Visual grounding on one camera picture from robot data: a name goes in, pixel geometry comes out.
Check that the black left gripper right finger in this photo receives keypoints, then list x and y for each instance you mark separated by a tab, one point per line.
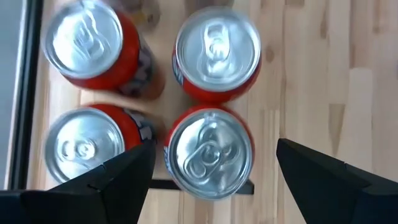
342	193

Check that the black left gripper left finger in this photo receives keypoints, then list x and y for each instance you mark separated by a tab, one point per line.
77	199

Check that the Fanta soda can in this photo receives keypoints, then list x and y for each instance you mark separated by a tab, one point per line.
90	43
84	146
217	49
210	152

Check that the wooden shelf with black frame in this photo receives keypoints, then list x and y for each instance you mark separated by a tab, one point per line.
247	188

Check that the black aluminium table frame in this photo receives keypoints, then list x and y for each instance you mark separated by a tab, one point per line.
26	93

